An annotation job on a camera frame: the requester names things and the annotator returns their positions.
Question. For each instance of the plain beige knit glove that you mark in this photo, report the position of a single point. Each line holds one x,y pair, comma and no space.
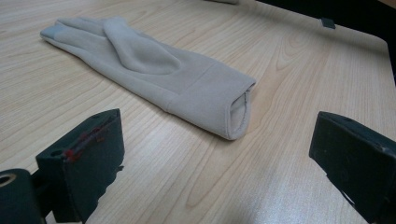
174,77

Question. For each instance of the small dark table clip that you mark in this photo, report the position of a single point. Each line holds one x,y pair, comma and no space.
327,22

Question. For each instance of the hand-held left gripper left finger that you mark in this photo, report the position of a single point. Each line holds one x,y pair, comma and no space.
84,161

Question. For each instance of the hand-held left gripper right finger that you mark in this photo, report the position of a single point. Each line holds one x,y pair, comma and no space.
358,161

